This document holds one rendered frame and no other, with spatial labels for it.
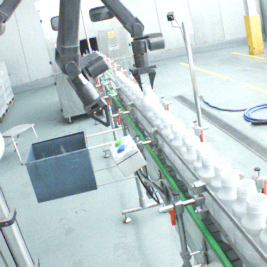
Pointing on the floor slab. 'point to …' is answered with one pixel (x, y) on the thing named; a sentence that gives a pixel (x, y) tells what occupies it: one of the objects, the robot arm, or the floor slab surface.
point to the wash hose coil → (245, 112)
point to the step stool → (17, 136)
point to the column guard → (254, 34)
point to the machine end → (93, 14)
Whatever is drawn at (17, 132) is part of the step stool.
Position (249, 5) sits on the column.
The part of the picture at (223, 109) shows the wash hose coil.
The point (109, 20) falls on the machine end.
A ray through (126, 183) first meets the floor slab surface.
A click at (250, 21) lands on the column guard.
